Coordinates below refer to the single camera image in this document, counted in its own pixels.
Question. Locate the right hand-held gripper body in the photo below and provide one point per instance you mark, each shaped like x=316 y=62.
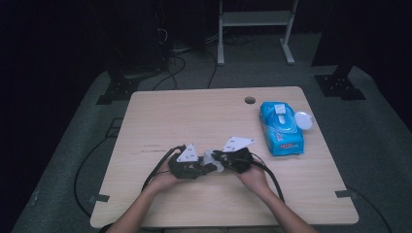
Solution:
x=238 y=160

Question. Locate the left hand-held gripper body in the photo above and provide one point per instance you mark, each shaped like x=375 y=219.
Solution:
x=184 y=170

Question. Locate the white wet wipe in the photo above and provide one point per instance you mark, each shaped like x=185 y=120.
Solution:
x=221 y=168

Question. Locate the blue wet wipes packet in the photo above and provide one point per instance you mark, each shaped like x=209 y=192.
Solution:
x=281 y=129

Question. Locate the person's left hand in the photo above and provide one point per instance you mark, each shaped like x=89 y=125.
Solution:
x=163 y=181

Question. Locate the person's right hand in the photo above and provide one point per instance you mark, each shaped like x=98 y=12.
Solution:
x=256 y=181

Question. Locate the grey tape strip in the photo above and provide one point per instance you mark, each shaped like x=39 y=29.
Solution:
x=99 y=198
x=345 y=193

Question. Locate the black stand base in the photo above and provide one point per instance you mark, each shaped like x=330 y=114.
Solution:
x=118 y=90
x=338 y=85

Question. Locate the dark equipment rack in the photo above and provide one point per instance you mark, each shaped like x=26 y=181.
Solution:
x=139 y=39

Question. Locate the white metal stand frame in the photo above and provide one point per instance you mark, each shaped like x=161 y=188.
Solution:
x=256 y=18

